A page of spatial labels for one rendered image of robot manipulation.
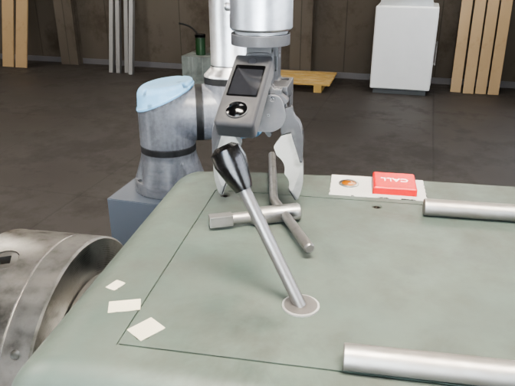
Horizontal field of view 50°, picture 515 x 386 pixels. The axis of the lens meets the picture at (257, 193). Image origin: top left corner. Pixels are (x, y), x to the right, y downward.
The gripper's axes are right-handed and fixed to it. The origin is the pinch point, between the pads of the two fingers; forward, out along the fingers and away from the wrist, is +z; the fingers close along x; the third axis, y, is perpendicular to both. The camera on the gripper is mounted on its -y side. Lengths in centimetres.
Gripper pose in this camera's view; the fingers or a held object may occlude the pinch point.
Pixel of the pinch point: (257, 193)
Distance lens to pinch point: 72.0
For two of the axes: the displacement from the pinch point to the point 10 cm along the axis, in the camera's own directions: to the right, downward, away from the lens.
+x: -9.8, -0.7, 1.6
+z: 0.0, 9.2, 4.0
